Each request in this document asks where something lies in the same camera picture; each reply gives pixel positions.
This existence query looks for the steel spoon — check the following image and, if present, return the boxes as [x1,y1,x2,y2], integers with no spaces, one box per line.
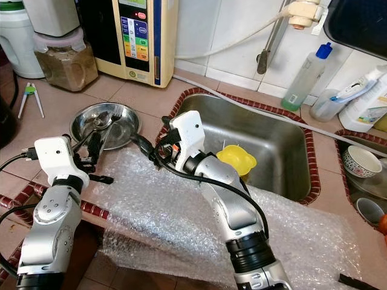
[89,110,117,143]

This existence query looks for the steel bowl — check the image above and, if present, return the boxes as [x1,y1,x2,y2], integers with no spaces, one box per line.
[69,101,140,151]

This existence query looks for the yellow plastic cup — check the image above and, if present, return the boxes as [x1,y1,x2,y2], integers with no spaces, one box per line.
[216,144,257,178]

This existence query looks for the clear bubble wrap sheet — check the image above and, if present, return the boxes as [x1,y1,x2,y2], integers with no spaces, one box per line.
[96,147,365,290]

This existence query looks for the clear jar of brown powder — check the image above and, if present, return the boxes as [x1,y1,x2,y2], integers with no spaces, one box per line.
[33,30,99,93]

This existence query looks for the green white training chopsticks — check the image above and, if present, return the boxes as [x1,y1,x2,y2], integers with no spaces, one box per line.
[18,83,46,120]

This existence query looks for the black round appliance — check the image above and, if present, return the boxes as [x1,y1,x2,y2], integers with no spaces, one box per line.
[0,95,15,147]

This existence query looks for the cream water ionizer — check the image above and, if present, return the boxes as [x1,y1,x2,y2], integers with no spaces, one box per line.
[74,0,180,89]

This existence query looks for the large steel sink basin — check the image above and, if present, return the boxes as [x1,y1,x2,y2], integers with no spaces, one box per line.
[153,88,322,206]

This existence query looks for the white jug with green lid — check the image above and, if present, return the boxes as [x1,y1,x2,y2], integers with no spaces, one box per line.
[0,0,45,80]

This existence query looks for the metal faucet pipe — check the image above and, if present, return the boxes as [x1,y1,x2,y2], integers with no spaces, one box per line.
[256,0,296,76]

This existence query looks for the clear bottle of green liquid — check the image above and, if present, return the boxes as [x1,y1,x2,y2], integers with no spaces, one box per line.
[281,42,334,112]

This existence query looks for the clear plastic container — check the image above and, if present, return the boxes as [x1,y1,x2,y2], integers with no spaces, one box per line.
[309,85,360,123]

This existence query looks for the cream faucet filter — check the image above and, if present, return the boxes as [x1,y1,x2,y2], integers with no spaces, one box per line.
[287,0,331,30]

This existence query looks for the blue white toothbrush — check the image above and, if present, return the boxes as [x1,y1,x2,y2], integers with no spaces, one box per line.
[330,79,371,103]

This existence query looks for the patterned ceramic bowl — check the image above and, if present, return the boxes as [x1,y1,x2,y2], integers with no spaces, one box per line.
[341,144,383,179]

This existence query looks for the small white cup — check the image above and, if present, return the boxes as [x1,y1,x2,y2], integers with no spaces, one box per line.
[355,198,385,226]

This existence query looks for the black flat object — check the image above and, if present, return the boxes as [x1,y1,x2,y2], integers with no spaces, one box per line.
[338,273,371,290]

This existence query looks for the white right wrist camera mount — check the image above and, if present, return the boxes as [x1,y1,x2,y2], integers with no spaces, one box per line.
[169,110,206,169]

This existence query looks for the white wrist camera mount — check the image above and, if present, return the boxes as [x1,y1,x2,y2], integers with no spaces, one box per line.
[34,136,75,182]
[169,110,206,169]

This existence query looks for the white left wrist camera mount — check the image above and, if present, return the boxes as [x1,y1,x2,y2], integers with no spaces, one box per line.
[34,136,75,182]

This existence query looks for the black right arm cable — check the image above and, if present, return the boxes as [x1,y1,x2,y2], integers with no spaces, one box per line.
[154,142,270,239]

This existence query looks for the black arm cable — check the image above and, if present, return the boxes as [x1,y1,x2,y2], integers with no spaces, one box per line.
[0,151,37,279]
[154,142,270,239]

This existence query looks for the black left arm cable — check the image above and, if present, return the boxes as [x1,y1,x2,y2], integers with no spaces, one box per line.
[0,151,37,279]

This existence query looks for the white hose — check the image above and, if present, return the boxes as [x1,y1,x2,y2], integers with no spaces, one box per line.
[174,3,297,60]

